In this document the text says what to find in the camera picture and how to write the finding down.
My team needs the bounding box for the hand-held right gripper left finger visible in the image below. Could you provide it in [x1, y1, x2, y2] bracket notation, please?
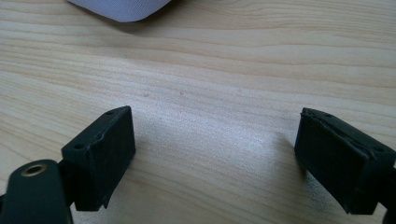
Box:
[61, 105, 136, 213]

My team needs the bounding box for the white cloth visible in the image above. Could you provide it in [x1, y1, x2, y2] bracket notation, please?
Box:
[66, 0, 173, 23]

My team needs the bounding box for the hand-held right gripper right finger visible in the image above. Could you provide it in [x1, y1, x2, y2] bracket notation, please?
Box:
[293, 106, 396, 216]

